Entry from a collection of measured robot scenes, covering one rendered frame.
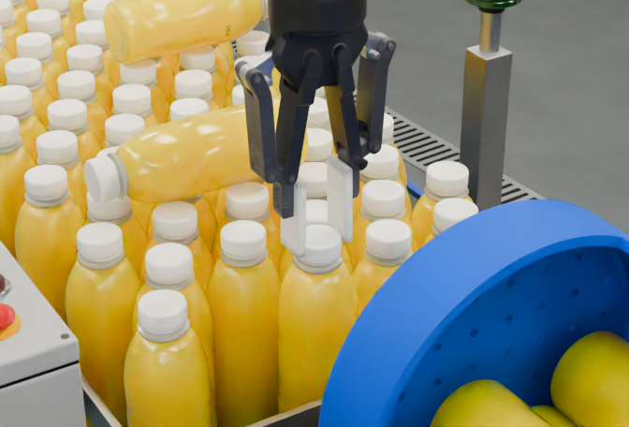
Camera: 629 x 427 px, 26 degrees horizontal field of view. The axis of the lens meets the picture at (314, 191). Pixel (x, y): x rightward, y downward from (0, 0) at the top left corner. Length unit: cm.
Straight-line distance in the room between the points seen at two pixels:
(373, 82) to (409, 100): 289
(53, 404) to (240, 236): 22
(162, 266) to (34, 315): 12
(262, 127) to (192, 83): 41
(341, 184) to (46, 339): 26
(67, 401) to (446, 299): 34
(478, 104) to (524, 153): 219
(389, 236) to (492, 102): 40
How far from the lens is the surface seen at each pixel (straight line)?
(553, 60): 429
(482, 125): 153
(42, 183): 126
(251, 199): 121
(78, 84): 145
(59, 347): 104
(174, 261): 113
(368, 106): 109
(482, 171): 156
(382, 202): 122
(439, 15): 459
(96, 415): 118
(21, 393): 105
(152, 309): 107
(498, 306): 98
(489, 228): 91
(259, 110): 103
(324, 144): 131
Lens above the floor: 169
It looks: 29 degrees down
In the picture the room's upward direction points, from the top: straight up
